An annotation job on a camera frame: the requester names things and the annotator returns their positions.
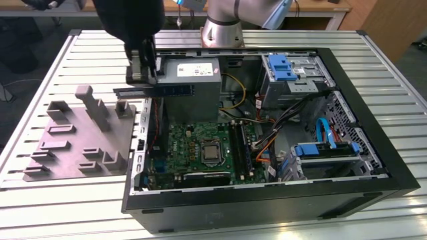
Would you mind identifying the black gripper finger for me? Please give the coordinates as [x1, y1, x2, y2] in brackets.
[142, 37, 160, 97]

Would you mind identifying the black RAM slot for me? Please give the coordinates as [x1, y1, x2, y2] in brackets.
[230, 120, 246, 180]

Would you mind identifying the grey power supply unit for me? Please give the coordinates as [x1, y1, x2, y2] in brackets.
[155, 57, 224, 123]

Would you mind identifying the black object with silver knob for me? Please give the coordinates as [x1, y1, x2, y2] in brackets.
[22, 0, 62, 11]

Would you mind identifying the green motherboard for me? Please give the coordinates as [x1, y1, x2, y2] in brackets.
[143, 119, 278, 191]

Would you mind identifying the black office chair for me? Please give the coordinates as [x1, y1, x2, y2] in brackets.
[0, 16, 44, 75]

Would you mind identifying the grey parts rack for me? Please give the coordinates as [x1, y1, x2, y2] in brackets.
[22, 84, 140, 181]

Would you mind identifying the CPU socket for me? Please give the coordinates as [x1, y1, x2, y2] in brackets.
[198, 138, 226, 169]

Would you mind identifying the blue drive bay latch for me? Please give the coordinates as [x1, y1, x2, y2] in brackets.
[267, 54, 298, 82]

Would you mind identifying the silver CPU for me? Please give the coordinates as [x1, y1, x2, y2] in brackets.
[202, 145, 220, 161]

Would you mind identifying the silver drive cage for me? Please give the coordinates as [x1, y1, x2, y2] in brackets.
[259, 53, 336, 111]

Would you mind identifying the black graphics card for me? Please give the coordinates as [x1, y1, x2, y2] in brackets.
[172, 169, 234, 188]

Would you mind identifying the wooden desk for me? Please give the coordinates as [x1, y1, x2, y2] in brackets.
[0, 0, 354, 31]

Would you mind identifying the hard disk in blue carrier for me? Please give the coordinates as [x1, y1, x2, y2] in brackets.
[292, 141, 362, 159]

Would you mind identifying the black PC case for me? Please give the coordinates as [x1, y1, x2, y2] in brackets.
[120, 46, 422, 235]

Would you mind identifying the wooden cabinet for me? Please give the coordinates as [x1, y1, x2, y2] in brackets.
[362, 0, 427, 63]

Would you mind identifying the small grey camera mount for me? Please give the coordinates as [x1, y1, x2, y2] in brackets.
[126, 48, 144, 85]

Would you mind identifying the light grey wrist camera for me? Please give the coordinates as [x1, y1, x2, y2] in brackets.
[176, 0, 207, 12]

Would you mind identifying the yellow wire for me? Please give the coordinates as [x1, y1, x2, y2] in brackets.
[222, 73, 248, 110]

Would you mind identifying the orange wire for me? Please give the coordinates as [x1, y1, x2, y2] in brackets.
[255, 136, 278, 163]

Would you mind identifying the blue flat data cable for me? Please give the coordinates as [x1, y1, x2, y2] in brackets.
[315, 116, 338, 150]

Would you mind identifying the silver disk bay frame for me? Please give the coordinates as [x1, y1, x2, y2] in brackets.
[278, 147, 390, 182]

